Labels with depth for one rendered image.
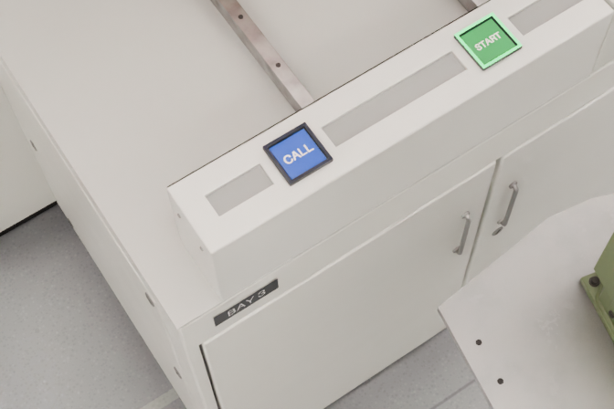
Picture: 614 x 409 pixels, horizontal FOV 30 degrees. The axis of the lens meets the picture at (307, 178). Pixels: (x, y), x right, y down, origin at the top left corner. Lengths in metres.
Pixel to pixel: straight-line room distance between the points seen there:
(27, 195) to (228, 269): 0.98
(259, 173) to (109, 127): 0.28
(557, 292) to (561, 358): 0.08
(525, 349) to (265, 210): 0.34
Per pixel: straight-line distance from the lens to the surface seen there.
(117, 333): 2.22
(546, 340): 1.34
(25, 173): 2.13
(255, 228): 1.22
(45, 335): 2.25
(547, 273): 1.37
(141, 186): 1.41
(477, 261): 1.86
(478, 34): 1.34
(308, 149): 1.25
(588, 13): 1.38
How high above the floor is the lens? 2.06
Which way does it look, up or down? 63 degrees down
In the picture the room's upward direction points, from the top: 2 degrees counter-clockwise
